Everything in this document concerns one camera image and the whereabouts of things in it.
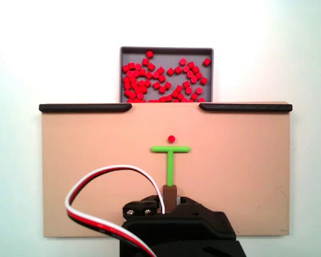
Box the green T-shaped pusher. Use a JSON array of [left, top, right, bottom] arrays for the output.
[[150, 145, 191, 187]]

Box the grey rectangular container tray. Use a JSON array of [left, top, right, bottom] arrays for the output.
[[119, 46, 215, 103]]

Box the beige flat board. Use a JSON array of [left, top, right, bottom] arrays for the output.
[[39, 101, 294, 238]]

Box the red white black servo cable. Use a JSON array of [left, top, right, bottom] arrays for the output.
[[65, 165, 166, 257]]

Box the black edge rail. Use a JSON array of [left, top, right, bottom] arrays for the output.
[[39, 104, 133, 113], [198, 103, 293, 113]]

